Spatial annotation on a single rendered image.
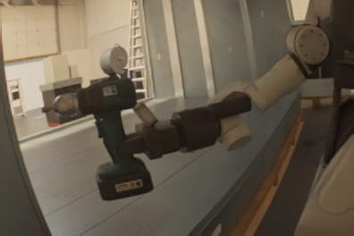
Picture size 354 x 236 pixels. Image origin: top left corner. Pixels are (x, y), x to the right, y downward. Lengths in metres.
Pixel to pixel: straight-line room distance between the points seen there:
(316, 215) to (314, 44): 0.32
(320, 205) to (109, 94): 0.40
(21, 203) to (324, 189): 0.47
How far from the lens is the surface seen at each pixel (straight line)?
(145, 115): 0.51
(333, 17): 0.32
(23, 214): 0.47
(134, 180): 0.51
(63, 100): 0.49
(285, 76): 0.55
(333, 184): 0.35
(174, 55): 4.18
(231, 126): 0.55
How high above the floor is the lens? 0.98
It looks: 9 degrees down
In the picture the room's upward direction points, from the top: 8 degrees counter-clockwise
